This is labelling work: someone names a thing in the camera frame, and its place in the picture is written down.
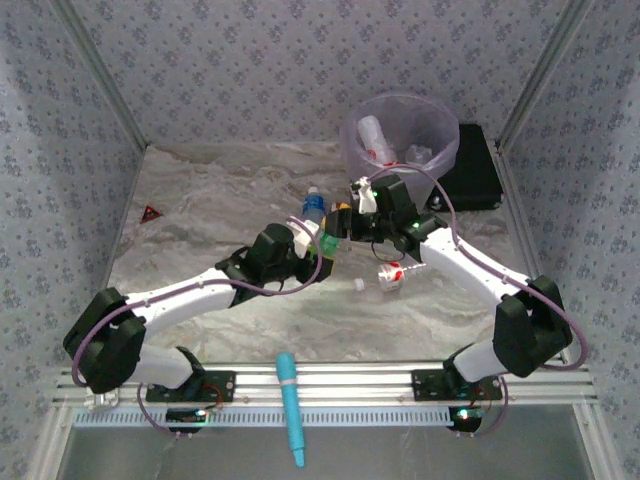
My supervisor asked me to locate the turquoise cylindrical tool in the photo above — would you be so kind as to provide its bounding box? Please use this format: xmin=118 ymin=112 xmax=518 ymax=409
xmin=276 ymin=351 xmax=307 ymax=469

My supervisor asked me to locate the aluminium corner post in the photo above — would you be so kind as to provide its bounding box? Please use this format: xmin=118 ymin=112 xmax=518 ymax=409
xmin=497 ymin=0 xmax=599 ymax=151
xmin=49 ymin=0 xmax=151 ymax=151

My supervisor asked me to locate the black box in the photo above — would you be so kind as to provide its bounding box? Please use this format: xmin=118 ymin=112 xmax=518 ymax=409
xmin=432 ymin=123 xmax=505 ymax=212

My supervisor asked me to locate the green plastic bottle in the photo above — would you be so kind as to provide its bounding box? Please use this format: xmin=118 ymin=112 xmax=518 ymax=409
xmin=317 ymin=230 xmax=343 ymax=257

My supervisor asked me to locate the white bottle with red label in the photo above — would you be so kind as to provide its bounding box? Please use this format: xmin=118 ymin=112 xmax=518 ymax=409
xmin=355 ymin=114 xmax=401 ymax=169

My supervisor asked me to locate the black controller board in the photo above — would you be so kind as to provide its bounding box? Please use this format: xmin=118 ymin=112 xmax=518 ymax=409
xmin=448 ymin=405 xmax=484 ymax=432
xmin=166 ymin=407 xmax=209 ymax=427

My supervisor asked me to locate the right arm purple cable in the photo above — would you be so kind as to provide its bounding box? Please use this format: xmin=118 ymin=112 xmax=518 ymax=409
xmin=367 ymin=164 xmax=590 ymax=439

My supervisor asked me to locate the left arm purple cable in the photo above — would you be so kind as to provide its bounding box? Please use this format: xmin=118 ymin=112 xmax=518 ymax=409
xmin=72 ymin=215 xmax=324 ymax=437

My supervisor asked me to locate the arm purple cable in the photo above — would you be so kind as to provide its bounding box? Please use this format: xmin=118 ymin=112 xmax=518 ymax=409
xmin=72 ymin=215 xmax=324 ymax=437
xmin=367 ymin=164 xmax=590 ymax=439

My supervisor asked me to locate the translucent purple plastic bin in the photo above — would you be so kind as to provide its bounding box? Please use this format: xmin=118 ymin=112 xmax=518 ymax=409
xmin=338 ymin=92 xmax=461 ymax=211

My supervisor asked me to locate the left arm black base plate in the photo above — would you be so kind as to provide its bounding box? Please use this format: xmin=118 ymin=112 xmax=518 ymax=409
xmin=144 ymin=369 xmax=237 ymax=404

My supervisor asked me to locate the slotted white cable duct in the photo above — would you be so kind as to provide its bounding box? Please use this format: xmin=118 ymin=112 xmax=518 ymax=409
xmin=72 ymin=405 xmax=454 ymax=429

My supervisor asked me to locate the aluminium mounting rail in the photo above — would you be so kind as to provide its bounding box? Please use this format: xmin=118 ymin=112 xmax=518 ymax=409
xmin=53 ymin=360 xmax=600 ymax=407

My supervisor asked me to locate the crushed red white bottle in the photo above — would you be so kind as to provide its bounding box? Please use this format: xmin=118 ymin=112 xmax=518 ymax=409
xmin=375 ymin=257 xmax=429 ymax=292

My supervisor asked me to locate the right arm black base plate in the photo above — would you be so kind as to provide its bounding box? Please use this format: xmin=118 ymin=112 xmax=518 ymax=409
xmin=410 ymin=368 xmax=504 ymax=402

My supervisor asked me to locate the red black power wire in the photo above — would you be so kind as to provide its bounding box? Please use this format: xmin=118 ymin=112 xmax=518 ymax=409
xmin=202 ymin=385 xmax=225 ymax=412
xmin=469 ymin=382 xmax=504 ymax=409

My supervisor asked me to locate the blue bottle with white cap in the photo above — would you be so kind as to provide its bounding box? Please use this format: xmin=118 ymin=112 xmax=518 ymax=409
xmin=301 ymin=185 xmax=327 ymax=224

